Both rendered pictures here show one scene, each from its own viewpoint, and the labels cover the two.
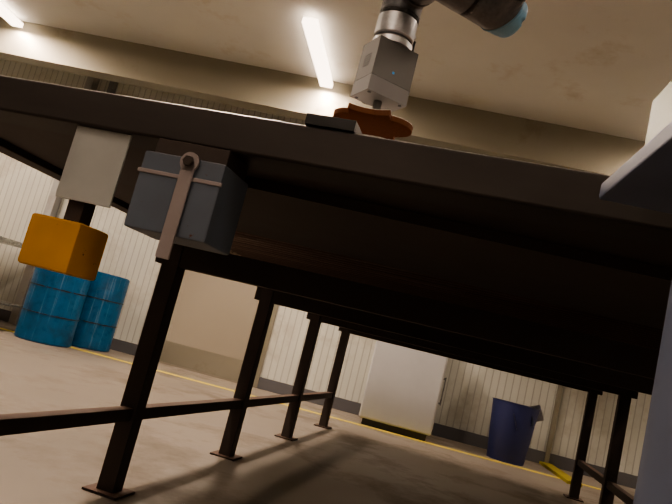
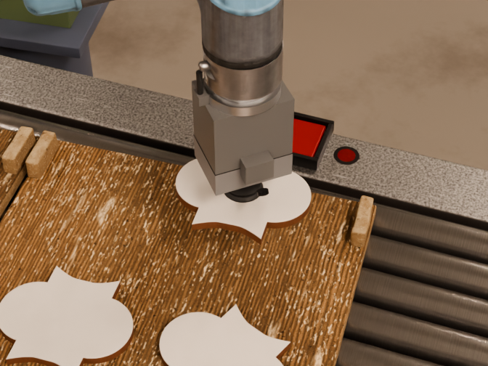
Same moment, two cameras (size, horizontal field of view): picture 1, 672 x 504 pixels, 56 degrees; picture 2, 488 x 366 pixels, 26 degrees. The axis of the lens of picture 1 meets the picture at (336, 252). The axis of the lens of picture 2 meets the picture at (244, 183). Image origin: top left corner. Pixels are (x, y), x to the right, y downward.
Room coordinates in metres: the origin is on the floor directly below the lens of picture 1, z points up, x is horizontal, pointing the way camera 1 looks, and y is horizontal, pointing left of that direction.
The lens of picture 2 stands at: (1.87, 0.06, 1.85)
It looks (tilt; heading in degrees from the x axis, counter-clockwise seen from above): 47 degrees down; 185
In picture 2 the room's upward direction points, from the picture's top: straight up
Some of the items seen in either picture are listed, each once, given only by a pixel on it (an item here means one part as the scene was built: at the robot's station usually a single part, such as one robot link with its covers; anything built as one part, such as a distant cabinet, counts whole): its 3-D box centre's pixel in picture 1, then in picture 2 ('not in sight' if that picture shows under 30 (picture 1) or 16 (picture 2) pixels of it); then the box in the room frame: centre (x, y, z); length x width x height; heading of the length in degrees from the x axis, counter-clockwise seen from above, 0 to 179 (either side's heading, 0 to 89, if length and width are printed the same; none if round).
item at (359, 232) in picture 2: not in sight; (362, 221); (1.08, 0.13, 0.95); 0.06 x 0.02 x 0.03; 169
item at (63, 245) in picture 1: (79, 200); not in sight; (1.01, 0.42, 0.74); 0.09 x 0.08 x 0.24; 76
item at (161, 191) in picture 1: (185, 205); not in sight; (0.96, 0.24, 0.77); 0.14 x 0.11 x 0.18; 76
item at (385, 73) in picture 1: (383, 74); (244, 131); (1.12, 0.00, 1.12); 0.10 x 0.09 x 0.16; 27
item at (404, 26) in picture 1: (396, 33); (240, 64); (1.11, -0.01, 1.20); 0.08 x 0.08 x 0.05
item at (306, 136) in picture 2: not in sight; (296, 139); (0.92, 0.04, 0.92); 0.06 x 0.06 x 0.01; 76
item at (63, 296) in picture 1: (75, 305); not in sight; (6.36, 2.35, 0.39); 1.06 x 0.64 x 0.77; 172
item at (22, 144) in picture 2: not in sight; (19, 149); (1.00, -0.29, 0.95); 0.06 x 0.02 x 0.03; 169
